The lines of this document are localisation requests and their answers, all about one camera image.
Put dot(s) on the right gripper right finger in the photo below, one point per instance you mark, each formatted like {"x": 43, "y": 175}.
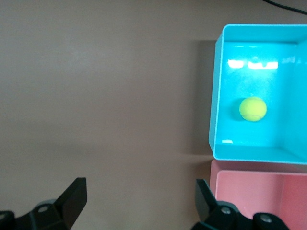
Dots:
{"x": 206, "y": 203}

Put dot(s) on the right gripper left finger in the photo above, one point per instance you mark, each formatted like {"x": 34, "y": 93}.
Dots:
{"x": 72, "y": 201}

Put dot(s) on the yellow tennis ball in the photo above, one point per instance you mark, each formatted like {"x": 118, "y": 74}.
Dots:
{"x": 253, "y": 109}

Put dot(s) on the pink plastic bin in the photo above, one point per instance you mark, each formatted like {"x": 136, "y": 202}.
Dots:
{"x": 251, "y": 191}

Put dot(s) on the blue plastic bin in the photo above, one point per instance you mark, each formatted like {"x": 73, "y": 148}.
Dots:
{"x": 251, "y": 134}

